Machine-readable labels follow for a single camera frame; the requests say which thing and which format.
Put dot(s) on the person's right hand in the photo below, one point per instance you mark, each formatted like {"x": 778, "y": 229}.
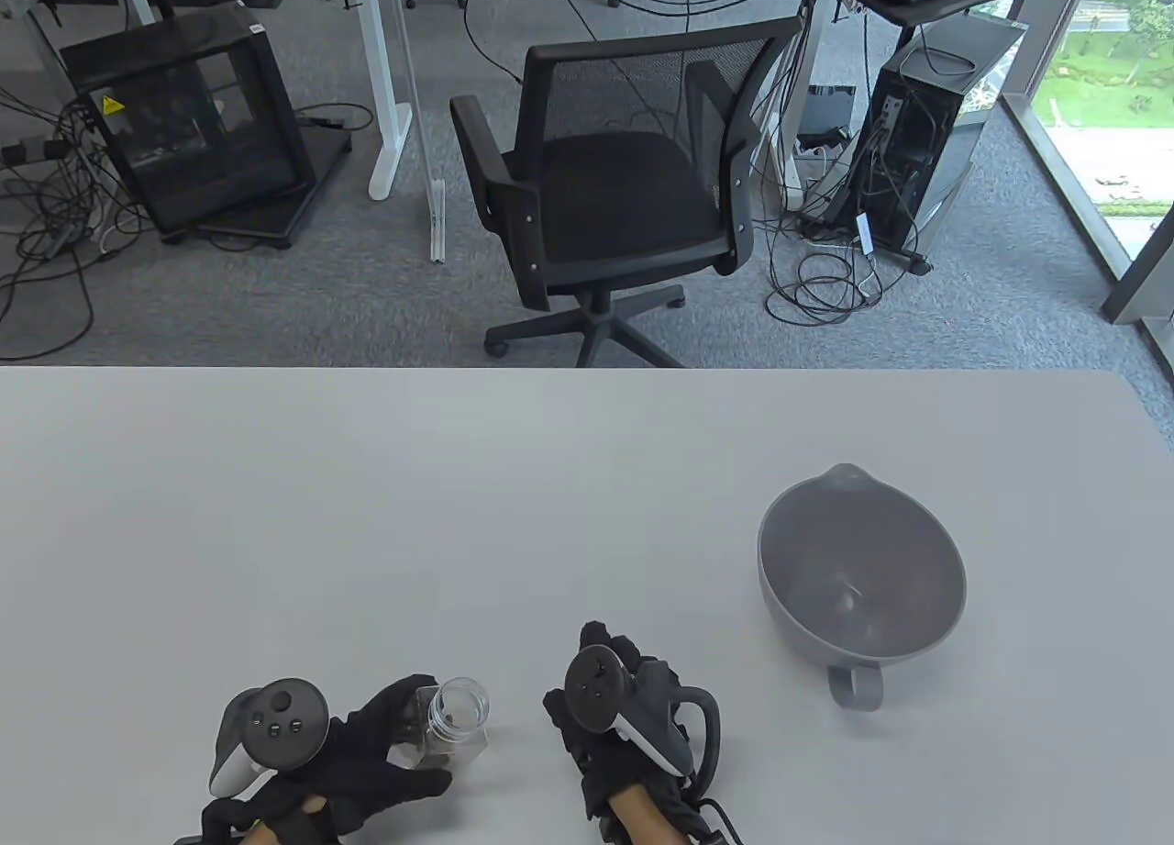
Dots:
{"x": 587, "y": 762}

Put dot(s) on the person's left hand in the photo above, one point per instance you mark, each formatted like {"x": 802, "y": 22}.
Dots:
{"x": 358, "y": 762}

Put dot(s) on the dark grey controller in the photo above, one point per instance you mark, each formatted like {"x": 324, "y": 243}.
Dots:
{"x": 280, "y": 730}
{"x": 596, "y": 689}

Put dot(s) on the clear glass jar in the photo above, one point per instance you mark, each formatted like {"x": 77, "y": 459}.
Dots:
{"x": 459, "y": 712}

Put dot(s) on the grey salad bowl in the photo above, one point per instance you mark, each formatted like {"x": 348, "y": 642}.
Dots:
{"x": 862, "y": 570}

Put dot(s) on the person's right forearm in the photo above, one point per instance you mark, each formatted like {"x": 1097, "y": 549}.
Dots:
{"x": 647, "y": 817}

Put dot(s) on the person's left forearm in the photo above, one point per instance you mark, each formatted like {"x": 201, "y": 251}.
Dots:
{"x": 315, "y": 804}

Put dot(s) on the black mesh office chair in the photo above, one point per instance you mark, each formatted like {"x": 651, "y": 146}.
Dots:
{"x": 624, "y": 194}

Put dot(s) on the white adapter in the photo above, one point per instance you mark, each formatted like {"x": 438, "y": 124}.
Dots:
{"x": 868, "y": 230}

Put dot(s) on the white desk leg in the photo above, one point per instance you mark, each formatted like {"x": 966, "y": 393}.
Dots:
{"x": 793, "y": 166}
{"x": 390, "y": 129}

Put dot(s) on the grey power strip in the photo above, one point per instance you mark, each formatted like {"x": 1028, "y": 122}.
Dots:
{"x": 32, "y": 152}

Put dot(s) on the black computer tower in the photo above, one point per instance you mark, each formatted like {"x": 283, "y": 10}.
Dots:
{"x": 917, "y": 148}

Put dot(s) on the thin white desk rail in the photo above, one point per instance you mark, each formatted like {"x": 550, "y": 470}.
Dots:
{"x": 437, "y": 221}

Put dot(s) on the black glass enclosure cabinet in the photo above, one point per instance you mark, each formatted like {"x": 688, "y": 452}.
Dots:
{"x": 183, "y": 129}

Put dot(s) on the grey window frame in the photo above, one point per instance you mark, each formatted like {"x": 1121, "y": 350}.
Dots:
{"x": 1137, "y": 276}

